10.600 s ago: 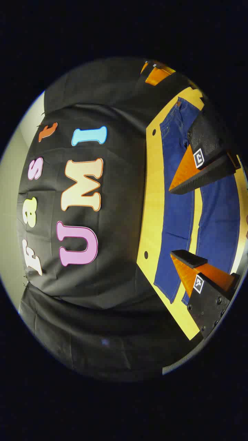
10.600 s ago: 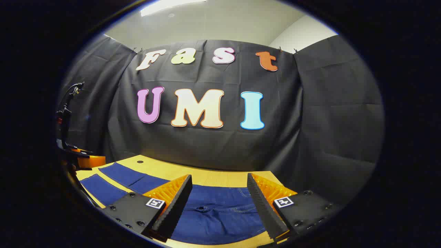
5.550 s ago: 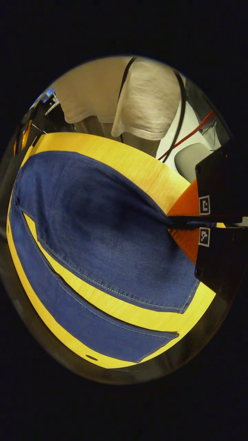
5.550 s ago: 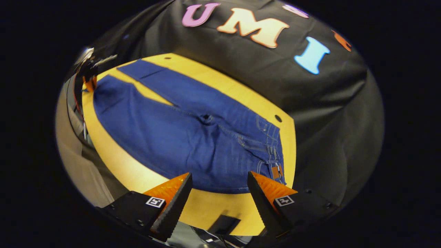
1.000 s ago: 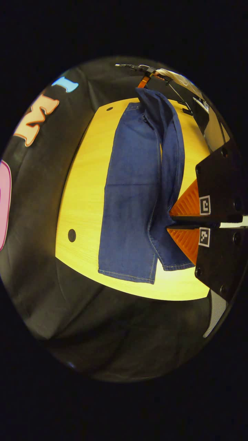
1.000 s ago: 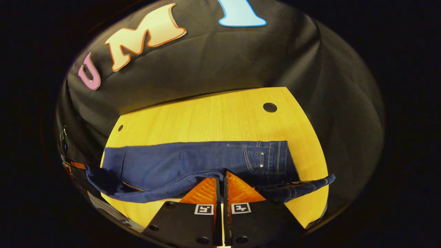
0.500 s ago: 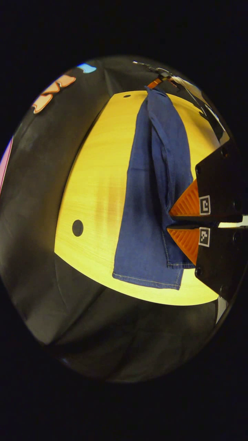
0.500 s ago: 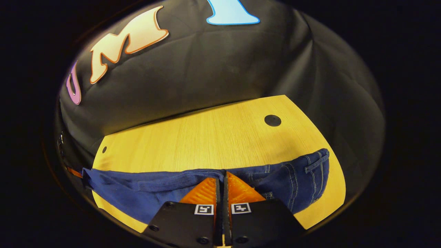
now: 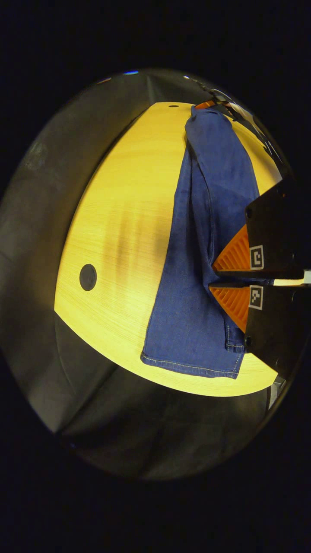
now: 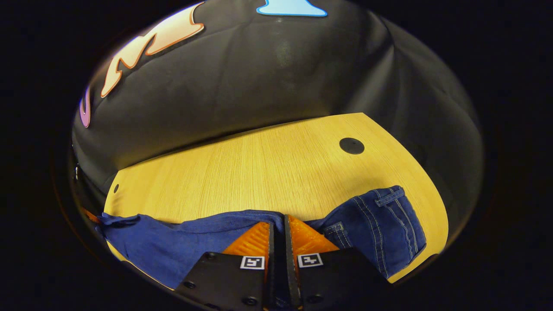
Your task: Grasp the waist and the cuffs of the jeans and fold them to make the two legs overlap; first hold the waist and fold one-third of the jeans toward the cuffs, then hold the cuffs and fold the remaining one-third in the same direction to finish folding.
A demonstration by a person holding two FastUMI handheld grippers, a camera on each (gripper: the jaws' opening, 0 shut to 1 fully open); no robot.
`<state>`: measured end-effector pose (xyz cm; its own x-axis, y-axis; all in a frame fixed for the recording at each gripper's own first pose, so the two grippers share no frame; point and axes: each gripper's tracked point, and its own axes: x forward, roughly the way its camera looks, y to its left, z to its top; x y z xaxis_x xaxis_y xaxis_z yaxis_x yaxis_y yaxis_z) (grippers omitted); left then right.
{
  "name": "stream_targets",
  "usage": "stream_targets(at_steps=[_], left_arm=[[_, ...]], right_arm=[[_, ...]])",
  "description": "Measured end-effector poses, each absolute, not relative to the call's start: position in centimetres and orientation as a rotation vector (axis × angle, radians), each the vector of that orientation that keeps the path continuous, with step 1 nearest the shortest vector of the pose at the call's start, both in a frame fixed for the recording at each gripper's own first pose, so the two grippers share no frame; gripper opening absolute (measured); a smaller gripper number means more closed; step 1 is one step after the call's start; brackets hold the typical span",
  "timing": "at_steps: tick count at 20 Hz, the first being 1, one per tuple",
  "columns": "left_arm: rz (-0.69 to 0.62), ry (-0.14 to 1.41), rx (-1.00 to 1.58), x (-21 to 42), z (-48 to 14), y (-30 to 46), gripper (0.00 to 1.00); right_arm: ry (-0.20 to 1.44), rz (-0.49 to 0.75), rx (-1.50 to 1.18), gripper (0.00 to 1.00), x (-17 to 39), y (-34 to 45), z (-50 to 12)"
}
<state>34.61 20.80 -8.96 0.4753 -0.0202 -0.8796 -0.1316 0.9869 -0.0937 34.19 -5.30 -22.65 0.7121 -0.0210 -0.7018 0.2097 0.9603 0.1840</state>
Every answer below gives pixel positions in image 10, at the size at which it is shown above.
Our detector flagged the blue jeans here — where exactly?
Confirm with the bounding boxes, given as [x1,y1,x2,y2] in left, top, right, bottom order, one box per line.
[97,186,427,309]

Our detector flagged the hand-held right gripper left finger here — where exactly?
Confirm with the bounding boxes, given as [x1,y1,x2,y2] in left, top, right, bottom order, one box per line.
[175,222,275,311]

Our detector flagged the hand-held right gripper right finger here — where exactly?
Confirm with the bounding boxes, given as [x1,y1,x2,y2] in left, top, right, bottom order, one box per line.
[284,214,391,311]

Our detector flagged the black backdrop cloth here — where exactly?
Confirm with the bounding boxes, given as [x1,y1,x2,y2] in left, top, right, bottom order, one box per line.
[71,0,484,242]

